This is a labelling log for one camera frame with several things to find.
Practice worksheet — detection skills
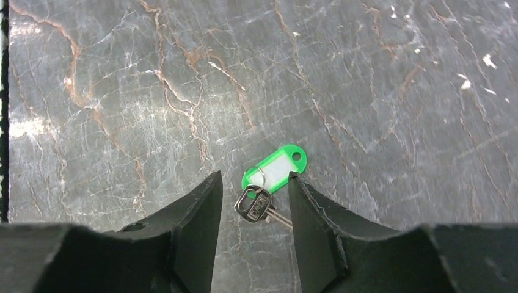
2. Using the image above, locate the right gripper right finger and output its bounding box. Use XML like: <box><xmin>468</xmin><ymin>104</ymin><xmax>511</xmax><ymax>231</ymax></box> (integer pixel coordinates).
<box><xmin>288</xmin><ymin>172</ymin><xmax>517</xmax><ymax>292</ymax></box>

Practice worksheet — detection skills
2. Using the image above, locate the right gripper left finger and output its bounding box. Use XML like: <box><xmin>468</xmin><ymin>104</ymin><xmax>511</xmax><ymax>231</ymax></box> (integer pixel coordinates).
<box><xmin>1</xmin><ymin>171</ymin><xmax>223</xmax><ymax>292</ymax></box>

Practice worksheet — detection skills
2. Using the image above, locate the silver key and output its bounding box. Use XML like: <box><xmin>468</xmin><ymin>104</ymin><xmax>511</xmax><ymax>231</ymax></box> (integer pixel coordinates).
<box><xmin>234</xmin><ymin>184</ymin><xmax>293</xmax><ymax>230</ymax></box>

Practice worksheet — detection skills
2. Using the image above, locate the green key tag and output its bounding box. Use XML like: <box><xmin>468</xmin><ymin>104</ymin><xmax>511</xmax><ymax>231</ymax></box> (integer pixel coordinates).
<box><xmin>241</xmin><ymin>144</ymin><xmax>308</xmax><ymax>194</ymax></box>

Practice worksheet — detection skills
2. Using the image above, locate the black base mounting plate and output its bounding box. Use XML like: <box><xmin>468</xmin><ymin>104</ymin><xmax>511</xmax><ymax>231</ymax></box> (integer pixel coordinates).
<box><xmin>1</xmin><ymin>1</ymin><xmax>10</xmax><ymax>223</ymax></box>

